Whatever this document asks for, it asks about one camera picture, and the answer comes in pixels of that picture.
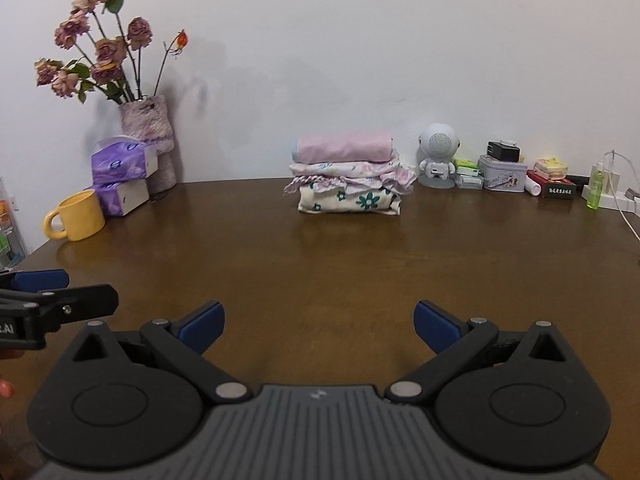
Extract lilac floral folded garment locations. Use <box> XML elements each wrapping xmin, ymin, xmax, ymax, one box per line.
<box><xmin>284</xmin><ymin>150</ymin><xmax>418</xmax><ymax>197</ymax></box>

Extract white cable bundle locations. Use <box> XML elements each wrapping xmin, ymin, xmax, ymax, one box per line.
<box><xmin>602</xmin><ymin>150</ymin><xmax>640</xmax><ymax>246</ymax></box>

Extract dried rose bouquet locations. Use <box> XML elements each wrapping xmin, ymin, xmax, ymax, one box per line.
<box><xmin>34</xmin><ymin>0</ymin><xmax>191</xmax><ymax>106</ymax></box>

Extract dark red box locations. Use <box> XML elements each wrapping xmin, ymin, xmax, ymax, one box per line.
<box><xmin>526</xmin><ymin>170</ymin><xmax>577</xmax><ymax>200</ymax></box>

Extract cream flower-print folded garment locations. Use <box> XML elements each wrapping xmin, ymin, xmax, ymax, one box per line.
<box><xmin>297</xmin><ymin>185</ymin><xmax>402</xmax><ymax>217</ymax></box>

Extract yellow small packet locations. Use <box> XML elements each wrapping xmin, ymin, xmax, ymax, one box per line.
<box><xmin>533</xmin><ymin>157</ymin><xmax>569</xmax><ymax>178</ymax></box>

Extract vase of dried roses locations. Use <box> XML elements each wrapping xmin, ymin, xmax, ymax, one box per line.
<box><xmin>118</xmin><ymin>94</ymin><xmax>178</xmax><ymax>195</ymax></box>

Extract yellow mug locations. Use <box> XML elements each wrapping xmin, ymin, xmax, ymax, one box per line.
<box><xmin>42</xmin><ymin>190</ymin><xmax>107</xmax><ymax>242</ymax></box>

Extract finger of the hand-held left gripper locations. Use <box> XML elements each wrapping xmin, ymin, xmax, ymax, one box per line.
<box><xmin>0</xmin><ymin>284</ymin><xmax>120</xmax><ymax>351</ymax></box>
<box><xmin>0</xmin><ymin>268</ymin><xmax>70</xmax><ymax>293</ymax></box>

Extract small black device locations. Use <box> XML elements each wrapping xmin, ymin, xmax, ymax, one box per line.
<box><xmin>486</xmin><ymin>140</ymin><xmax>521</xmax><ymax>163</ymax></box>

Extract purple tissue pack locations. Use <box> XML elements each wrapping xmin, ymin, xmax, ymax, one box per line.
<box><xmin>82</xmin><ymin>177</ymin><xmax>151</xmax><ymax>218</ymax></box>
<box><xmin>91</xmin><ymin>136</ymin><xmax>160</xmax><ymax>185</ymax></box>

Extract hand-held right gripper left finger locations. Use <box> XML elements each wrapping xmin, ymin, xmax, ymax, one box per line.
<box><xmin>72</xmin><ymin>300</ymin><xmax>253</xmax><ymax>403</ymax></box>

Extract white power strip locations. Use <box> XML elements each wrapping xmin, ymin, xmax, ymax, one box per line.
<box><xmin>581</xmin><ymin>185</ymin><xmax>640</xmax><ymax>213</ymax></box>

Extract clear storage rack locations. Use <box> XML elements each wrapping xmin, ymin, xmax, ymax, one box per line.
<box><xmin>0</xmin><ymin>175</ymin><xmax>27</xmax><ymax>268</ymax></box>

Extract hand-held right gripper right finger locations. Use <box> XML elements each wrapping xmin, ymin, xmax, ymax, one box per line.
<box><xmin>385</xmin><ymin>300</ymin><xmax>568</xmax><ymax>403</ymax></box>

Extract green white small boxes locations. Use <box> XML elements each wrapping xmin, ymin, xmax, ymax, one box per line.
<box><xmin>453</xmin><ymin>159</ymin><xmax>483</xmax><ymax>191</ymax></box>

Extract white robot speaker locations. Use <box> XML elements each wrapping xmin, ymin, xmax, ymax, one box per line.
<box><xmin>416</xmin><ymin>121</ymin><xmax>462</xmax><ymax>189</ymax></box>

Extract green liquid bottle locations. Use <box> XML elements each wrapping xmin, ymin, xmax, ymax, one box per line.
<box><xmin>587</xmin><ymin>161</ymin><xmax>606</xmax><ymax>211</ymax></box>

